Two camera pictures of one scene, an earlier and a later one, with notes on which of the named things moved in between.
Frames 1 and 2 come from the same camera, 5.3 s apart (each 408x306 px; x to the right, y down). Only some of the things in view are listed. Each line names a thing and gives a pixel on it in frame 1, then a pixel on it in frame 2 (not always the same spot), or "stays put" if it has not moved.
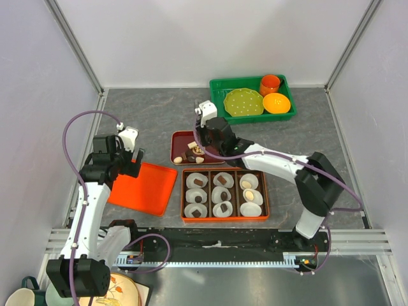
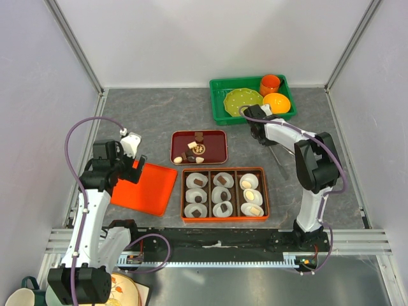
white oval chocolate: (249, 196) stays put
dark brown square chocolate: (224, 207) stays put
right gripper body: (205, 138) → (266, 142)
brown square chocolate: (196, 213) stays put
